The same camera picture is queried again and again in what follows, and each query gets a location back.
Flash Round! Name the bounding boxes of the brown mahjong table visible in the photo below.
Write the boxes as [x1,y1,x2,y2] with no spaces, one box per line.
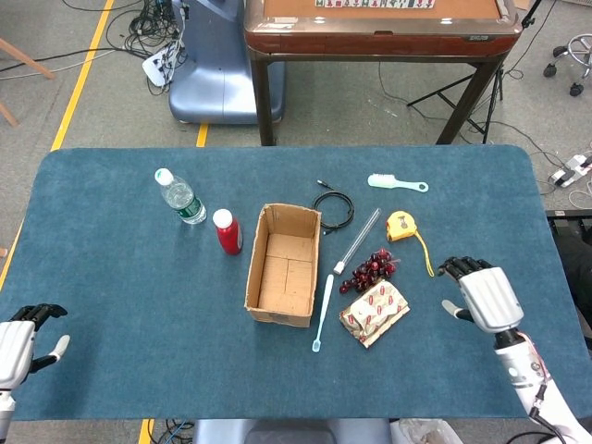
[243,0,524,147]

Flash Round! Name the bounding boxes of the coiled black cable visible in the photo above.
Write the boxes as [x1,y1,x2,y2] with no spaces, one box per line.
[312,179,356,236]

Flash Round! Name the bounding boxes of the yellow tape measure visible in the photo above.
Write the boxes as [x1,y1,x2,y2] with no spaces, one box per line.
[385,210,436,278]

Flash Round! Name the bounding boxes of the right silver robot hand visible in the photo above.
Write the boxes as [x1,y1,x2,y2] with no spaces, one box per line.
[437,255,525,335]

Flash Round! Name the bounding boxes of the wooden pole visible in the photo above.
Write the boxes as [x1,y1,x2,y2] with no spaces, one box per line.
[0,37,56,80]

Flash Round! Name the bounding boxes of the grey blue robot torso base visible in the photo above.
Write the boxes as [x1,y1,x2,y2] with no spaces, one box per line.
[191,418,394,444]

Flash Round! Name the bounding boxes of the open cardboard box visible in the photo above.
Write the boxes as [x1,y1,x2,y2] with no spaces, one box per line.
[243,202,323,328]

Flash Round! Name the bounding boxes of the purple grape bunch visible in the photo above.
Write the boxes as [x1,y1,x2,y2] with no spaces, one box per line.
[339,247,401,295]

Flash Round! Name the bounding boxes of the black tripod stand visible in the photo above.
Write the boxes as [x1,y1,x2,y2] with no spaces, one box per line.
[406,0,542,144]

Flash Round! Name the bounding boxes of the black cart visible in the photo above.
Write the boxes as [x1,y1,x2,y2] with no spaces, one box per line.
[545,209,592,334]

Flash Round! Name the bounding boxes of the blue felt table cover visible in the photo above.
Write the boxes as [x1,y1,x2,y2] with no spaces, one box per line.
[0,143,582,422]

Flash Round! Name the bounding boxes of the tan snack bag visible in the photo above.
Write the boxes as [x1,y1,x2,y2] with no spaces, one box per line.
[339,278,411,350]

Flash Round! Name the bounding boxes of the clear tube white cap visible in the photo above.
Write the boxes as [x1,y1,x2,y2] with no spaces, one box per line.
[333,207,382,276]

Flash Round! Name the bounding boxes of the red bottle white cap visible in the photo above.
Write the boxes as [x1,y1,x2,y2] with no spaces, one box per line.
[212,208,244,256]

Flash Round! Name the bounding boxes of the chrome stool with casters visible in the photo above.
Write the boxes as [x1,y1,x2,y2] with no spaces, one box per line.
[543,34,592,97]

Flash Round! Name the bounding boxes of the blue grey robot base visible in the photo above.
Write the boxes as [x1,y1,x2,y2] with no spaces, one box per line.
[168,0,287,125]

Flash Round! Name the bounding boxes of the mint green brush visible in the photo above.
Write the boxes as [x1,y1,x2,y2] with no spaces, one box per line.
[367,173,430,194]

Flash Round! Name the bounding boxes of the face-up mahjong tile row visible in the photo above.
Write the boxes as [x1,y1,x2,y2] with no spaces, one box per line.
[315,0,436,9]

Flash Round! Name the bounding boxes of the large white power strip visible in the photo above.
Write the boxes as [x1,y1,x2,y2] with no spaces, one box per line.
[142,43,184,87]

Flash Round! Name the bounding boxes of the light blue toothbrush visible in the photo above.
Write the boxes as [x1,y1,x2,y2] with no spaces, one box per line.
[311,273,335,354]

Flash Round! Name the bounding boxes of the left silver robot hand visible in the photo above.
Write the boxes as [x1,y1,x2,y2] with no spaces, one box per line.
[0,302,71,389]

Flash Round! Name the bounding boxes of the clear water bottle green label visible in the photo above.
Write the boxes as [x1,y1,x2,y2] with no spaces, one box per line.
[154,167,208,226]

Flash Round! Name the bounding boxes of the black floor cable bundle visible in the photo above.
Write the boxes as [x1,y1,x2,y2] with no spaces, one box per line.
[105,0,186,96]

